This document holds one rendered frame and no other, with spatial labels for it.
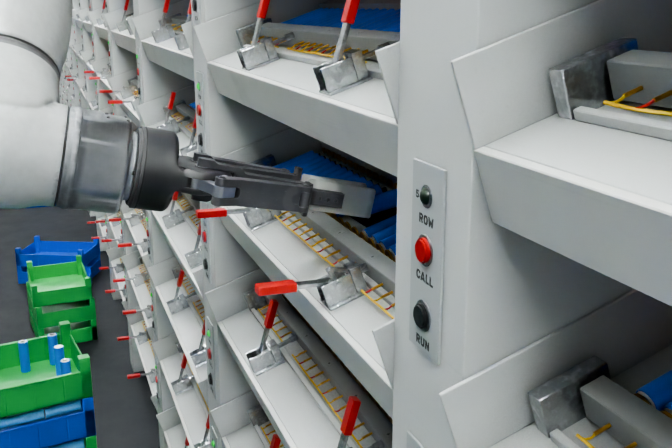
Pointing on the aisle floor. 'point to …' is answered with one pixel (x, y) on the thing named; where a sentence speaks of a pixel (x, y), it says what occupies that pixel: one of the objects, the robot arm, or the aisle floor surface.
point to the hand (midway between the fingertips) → (336, 196)
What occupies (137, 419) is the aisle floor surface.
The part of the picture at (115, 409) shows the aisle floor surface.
